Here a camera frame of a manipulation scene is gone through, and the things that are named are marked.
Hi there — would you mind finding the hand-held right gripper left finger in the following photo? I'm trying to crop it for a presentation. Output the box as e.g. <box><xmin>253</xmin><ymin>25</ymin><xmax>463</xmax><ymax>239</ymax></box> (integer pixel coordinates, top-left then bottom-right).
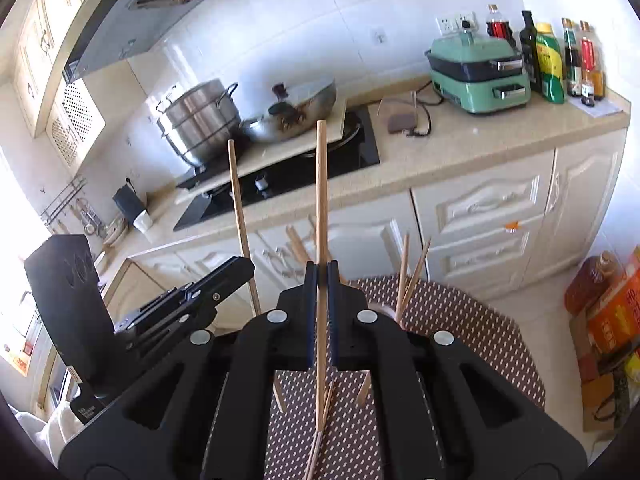
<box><xmin>57</xmin><ymin>261</ymin><xmax>321</xmax><ymax>480</ymax></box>

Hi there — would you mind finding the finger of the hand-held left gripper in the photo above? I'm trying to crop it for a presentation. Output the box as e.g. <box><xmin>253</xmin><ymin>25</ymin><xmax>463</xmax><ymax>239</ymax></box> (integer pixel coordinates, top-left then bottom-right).
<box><xmin>114</xmin><ymin>292</ymin><xmax>219</xmax><ymax>356</ymax></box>
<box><xmin>172</xmin><ymin>256</ymin><xmax>257</xmax><ymax>313</ymax></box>

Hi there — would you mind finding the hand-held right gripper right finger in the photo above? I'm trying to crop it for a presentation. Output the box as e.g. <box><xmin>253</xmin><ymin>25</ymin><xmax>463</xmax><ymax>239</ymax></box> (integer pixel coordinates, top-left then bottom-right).
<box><xmin>327</xmin><ymin>260</ymin><xmax>588</xmax><ymax>480</ymax></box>

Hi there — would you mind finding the wooden chopstick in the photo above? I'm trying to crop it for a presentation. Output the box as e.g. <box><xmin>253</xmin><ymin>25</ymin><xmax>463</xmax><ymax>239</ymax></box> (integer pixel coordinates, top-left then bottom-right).
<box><xmin>315</xmin><ymin>120</ymin><xmax>331</xmax><ymax>433</ymax></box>
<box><xmin>396</xmin><ymin>232</ymin><xmax>411</xmax><ymax>322</ymax></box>
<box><xmin>285</xmin><ymin>226</ymin><xmax>311</xmax><ymax>266</ymax></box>
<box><xmin>227</xmin><ymin>139</ymin><xmax>262</xmax><ymax>313</ymax></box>
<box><xmin>401</xmin><ymin>238</ymin><xmax>432</xmax><ymax>318</ymax></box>

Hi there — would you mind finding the pile of wooden chopsticks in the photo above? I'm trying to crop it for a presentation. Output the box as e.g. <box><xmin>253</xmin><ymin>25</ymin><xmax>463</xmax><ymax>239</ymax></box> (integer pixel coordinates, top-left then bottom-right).
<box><xmin>272</xmin><ymin>375</ymin><xmax>373</xmax><ymax>480</ymax></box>

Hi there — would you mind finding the cream kitchen base cabinet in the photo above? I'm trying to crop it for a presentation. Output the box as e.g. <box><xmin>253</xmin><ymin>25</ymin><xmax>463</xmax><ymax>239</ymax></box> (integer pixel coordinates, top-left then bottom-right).
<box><xmin>107</xmin><ymin>237</ymin><xmax>261</xmax><ymax>331</ymax></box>
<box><xmin>240</xmin><ymin>127</ymin><xmax>628</xmax><ymax>306</ymax></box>

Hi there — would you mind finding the dark container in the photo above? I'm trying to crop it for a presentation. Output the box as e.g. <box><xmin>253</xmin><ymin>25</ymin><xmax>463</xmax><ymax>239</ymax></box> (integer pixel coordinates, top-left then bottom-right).
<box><xmin>112</xmin><ymin>185</ymin><xmax>148</xmax><ymax>226</ymax></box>

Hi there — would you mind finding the wooden cutting board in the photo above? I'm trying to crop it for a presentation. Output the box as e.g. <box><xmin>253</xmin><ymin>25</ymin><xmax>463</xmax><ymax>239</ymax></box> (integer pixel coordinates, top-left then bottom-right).
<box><xmin>175</xmin><ymin>97</ymin><xmax>348</xmax><ymax>206</ymax></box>

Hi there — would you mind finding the brown polka dot tablecloth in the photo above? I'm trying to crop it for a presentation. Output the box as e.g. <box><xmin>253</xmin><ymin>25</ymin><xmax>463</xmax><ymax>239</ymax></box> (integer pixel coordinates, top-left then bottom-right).
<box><xmin>262</xmin><ymin>275</ymin><xmax>547</xmax><ymax>480</ymax></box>

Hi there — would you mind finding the steel steamer pot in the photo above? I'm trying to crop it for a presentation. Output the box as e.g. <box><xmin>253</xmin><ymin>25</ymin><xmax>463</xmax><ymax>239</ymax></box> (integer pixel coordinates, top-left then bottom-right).
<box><xmin>156</xmin><ymin>79</ymin><xmax>242</xmax><ymax>167</ymax></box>

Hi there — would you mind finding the black glass cooktop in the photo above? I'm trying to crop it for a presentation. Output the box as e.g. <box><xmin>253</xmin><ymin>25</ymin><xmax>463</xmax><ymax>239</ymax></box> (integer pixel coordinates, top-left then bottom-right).
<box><xmin>172</xmin><ymin>105</ymin><xmax>381</xmax><ymax>233</ymax></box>

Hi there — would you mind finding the steel wok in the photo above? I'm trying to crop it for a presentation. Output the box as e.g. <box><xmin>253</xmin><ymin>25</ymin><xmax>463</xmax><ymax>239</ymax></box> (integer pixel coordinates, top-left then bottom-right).
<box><xmin>240</xmin><ymin>77</ymin><xmax>338</xmax><ymax>143</ymax></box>

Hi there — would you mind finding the beige stone countertop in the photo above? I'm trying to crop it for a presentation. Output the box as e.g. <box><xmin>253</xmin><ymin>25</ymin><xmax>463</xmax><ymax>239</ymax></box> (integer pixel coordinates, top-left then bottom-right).
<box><xmin>102</xmin><ymin>72</ymin><xmax>628</xmax><ymax>281</ymax></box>

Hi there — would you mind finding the brown plastic bottle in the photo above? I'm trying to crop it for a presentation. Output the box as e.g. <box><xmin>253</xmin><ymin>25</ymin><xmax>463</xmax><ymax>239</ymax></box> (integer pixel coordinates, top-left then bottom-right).
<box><xmin>565</xmin><ymin>251</ymin><xmax>626</xmax><ymax>316</ymax></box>

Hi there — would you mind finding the cardboard box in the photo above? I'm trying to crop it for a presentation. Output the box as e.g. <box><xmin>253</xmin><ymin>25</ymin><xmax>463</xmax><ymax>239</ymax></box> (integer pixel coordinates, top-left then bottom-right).
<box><xmin>570</xmin><ymin>305</ymin><xmax>640</xmax><ymax>433</ymax></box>

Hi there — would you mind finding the grey range hood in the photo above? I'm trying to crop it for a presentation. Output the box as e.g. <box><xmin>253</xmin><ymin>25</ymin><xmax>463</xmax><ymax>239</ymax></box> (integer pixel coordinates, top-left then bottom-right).
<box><xmin>62</xmin><ymin>0</ymin><xmax>266</xmax><ymax>83</ymax></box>

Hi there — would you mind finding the green electric cooker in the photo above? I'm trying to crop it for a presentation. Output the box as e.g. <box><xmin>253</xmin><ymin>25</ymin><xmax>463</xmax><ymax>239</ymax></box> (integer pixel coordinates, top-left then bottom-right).
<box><xmin>425</xmin><ymin>30</ymin><xmax>532</xmax><ymax>116</ymax></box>

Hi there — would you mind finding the orange carton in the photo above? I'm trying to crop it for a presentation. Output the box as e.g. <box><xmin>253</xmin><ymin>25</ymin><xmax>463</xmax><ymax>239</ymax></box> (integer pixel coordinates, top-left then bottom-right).
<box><xmin>585</xmin><ymin>247</ymin><xmax>640</xmax><ymax>356</ymax></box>

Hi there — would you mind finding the dark green oil bottle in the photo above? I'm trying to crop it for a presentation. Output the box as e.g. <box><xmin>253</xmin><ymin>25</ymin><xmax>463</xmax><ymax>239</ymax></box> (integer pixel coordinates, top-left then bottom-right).
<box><xmin>519</xmin><ymin>10</ymin><xmax>543</xmax><ymax>93</ymax></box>

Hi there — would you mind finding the cola bottle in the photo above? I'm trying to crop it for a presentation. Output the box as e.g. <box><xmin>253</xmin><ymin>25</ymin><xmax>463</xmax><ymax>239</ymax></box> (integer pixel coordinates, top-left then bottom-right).
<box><xmin>486</xmin><ymin>4</ymin><xmax>516</xmax><ymax>43</ymax></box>

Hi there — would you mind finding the yellow-green plastic bottle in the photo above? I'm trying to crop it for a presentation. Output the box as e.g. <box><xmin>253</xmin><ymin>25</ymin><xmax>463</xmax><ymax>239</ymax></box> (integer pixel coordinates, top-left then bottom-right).
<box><xmin>535</xmin><ymin>22</ymin><xmax>566</xmax><ymax>105</ymax></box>

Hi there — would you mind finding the white paper sheet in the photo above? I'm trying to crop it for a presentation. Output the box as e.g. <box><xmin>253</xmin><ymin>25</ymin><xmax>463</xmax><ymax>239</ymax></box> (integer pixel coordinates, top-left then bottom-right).
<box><xmin>575</xmin><ymin>95</ymin><xmax>625</xmax><ymax>118</ymax></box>

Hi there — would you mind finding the dark soy sauce bottle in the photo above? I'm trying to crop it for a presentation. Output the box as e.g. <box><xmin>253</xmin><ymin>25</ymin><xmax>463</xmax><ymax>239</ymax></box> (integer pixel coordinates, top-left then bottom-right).
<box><xmin>561</xmin><ymin>17</ymin><xmax>583</xmax><ymax>98</ymax></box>

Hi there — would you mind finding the red label sauce bottle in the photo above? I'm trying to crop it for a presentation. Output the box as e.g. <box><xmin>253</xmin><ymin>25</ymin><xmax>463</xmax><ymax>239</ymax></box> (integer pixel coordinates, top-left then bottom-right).
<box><xmin>579</xmin><ymin>21</ymin><xmax>605</xmax><ymax>101</ymax></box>

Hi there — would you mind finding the metal cabinet handle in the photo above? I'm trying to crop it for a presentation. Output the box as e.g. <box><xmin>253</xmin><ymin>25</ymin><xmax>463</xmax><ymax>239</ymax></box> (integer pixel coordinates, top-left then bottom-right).
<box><xmin>262</xmin><ymin>247</ymin><xmax>286</xmax><ymax>278</ymax></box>

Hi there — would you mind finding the metal wall rack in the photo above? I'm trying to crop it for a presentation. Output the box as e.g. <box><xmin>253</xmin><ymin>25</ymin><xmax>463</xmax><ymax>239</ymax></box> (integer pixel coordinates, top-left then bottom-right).
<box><xmin>40</xmin><ymin>175</ymin><xmax>101</xmax><ymax>236</ymax></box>

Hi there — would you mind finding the cream wall cabinet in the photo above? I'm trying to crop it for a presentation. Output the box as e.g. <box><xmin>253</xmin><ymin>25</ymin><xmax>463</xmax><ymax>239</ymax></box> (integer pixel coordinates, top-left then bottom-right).
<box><xmin>0</xmin><ymin>0</ymin><xmax>108</xmax><ymax>168</ymax></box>

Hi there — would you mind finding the white wall socket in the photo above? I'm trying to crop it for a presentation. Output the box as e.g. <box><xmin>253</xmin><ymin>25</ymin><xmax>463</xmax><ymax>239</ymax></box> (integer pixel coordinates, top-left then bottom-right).
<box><xmin>435</xmin><ymin>10</ymin><xmax>476</xmax><ymax>33</ymax></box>

